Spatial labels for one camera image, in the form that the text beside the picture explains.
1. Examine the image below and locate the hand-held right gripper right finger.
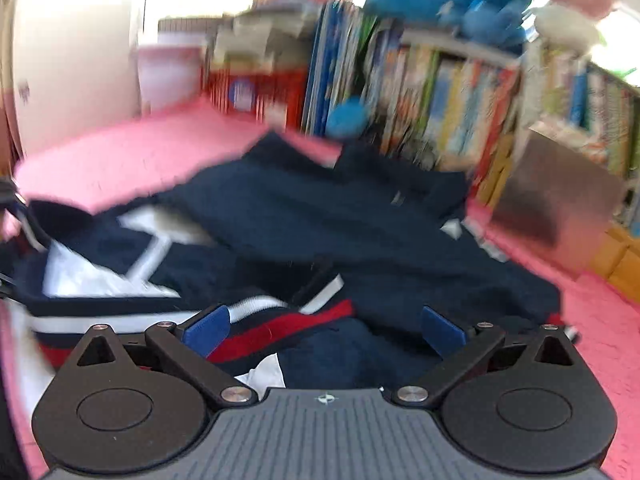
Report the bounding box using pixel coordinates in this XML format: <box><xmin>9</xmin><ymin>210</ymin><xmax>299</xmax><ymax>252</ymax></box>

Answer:
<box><xmin>391</xmin><ymin>305</ymin><xmax>586</xmax><ymax>407</ymax></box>

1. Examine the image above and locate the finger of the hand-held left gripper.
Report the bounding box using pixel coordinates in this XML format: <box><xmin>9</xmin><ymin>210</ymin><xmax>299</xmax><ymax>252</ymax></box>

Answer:
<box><xmin>9</xmin><ymin>194</ymin><xmax>51</xmax><ymax>256</ymax></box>

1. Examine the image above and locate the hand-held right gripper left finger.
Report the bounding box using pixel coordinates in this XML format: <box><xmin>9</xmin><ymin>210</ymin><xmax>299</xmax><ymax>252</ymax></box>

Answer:
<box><xmin>65</xmin><ymin>304</ymin><xmax>260</xmax><ymax>407</ymax></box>

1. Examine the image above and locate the navy white red jacket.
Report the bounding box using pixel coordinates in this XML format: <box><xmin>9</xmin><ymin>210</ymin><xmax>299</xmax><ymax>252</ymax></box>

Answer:
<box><xmin>0</xmin><ymin>132</ymin><xmax>581</xmax><ymax>391</ymax></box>

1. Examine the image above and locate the pink rabbit print towel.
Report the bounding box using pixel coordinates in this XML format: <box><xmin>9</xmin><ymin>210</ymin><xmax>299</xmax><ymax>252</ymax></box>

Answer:
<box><xmin>0</xmin><ymin>97</ymin><xmax>640</xmax><ymax>476</ymax></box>

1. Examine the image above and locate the brown cardboard box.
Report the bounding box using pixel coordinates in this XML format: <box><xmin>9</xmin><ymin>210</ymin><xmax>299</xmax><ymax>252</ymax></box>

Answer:
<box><xmin>492</xmin><ymin>130</ymin><xmax>626</xmax><ymax>281</ymax></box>

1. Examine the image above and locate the wooden drawer box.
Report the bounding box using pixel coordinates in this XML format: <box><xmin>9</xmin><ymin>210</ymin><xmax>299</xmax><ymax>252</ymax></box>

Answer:
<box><xmin>587</xmin><ymin>222</ymin><xmax>640</xmax><ymax>301</ymax></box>

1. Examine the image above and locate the white panel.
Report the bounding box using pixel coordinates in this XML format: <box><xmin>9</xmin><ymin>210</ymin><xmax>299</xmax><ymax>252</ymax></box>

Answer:
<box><xmin>137</xmin><ymin>45</ymin><xmax>203</xmax><ymax>111</ymax></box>

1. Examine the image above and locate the row of colourful books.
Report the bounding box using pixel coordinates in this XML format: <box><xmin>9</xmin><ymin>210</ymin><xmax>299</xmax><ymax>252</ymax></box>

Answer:
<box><xmin>300</xmin><ymin>0</ymin><xmax>640</xmax><ymax>221</ymax></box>

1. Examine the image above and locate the blue plush ball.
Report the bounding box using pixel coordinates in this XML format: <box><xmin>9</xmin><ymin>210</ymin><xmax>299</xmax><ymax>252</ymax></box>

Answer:
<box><xmin>327</xmin><ymin>96</ymin><xmax>368</xmax><ymax>138</ymax></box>

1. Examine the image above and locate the large red plastic basket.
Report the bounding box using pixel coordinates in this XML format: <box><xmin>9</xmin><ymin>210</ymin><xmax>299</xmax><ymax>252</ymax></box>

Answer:
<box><xmin>205</xmin><ymin>67</ymin><xmax>311</xmax><ymax>121</ymax></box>

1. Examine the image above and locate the stack of paper booklets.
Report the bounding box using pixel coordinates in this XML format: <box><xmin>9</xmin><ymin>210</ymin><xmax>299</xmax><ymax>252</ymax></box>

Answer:
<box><xmin>210</xmin><ymin>2</ymin><xmax>321</xmax><ymax>76</ymax></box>

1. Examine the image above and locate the small blue plush toy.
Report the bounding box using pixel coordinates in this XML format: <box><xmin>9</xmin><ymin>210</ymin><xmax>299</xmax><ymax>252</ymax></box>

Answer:
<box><xmin>440</xmin><ymin>0</ymin><xmax>526</xmax><ymax>53</ymax></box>

